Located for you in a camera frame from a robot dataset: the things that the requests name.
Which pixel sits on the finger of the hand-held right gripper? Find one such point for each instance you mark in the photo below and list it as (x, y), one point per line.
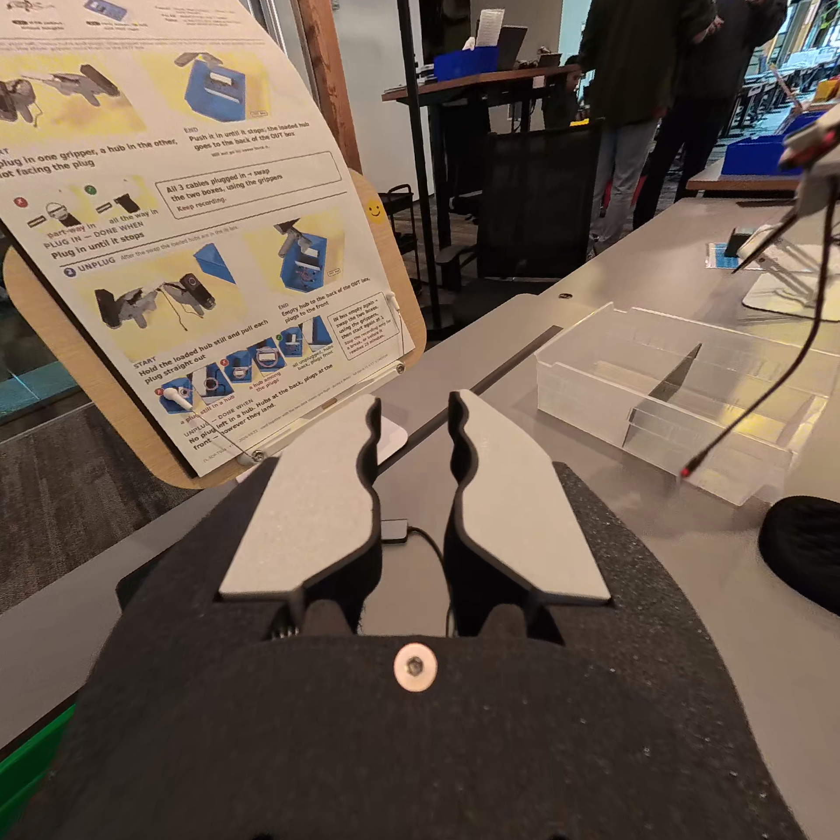
(823, 190)
(817, 134)

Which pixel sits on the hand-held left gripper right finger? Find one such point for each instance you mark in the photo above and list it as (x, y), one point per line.
(531, 518)

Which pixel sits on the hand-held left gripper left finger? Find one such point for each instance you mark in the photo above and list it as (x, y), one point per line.
(308, 512)

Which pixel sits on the clear plastic bin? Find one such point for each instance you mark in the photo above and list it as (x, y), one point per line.
(590, 380)

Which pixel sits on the green plastic bin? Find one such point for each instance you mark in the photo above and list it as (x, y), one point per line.
(26, 768)

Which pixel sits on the blue storage bin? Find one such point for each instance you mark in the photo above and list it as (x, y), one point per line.
(754, 157)
(459, 65)

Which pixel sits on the small black box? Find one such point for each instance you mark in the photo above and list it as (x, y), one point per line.
(740, 239)

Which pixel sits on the wooden top standing desk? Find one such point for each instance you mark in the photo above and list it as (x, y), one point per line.
(420, 92)
(722, 182)

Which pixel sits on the white tablet stand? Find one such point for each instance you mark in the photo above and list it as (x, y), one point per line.
(787, 295)

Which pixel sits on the white stand base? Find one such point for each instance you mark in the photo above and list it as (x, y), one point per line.
(394, 436)

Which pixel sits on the blue card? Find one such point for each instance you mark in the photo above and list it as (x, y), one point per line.
(716, 259)

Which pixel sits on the black bin divider panel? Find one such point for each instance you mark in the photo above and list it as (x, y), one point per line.
(679, 374)

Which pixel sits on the wooden display board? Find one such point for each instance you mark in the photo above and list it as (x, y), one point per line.
(400, 262)

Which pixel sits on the printed instruction sheet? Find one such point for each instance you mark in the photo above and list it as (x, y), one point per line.
(197, 262)

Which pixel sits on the black textured pad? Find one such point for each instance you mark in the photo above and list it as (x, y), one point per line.
(807, 551)

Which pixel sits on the black office chair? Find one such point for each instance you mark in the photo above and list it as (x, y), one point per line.
(531, 197)

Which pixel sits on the yellow smiley sticker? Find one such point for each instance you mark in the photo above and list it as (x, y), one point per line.
(376, 210)

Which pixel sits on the laptop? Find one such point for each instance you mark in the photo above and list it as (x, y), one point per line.
(512, 46)

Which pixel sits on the black utility cart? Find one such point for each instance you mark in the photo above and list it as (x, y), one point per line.
(400, 197)

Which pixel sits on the black metal pole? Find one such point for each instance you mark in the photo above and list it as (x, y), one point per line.
(413, 131)

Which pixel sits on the wooden post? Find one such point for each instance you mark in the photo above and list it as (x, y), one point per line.
(325, 65)

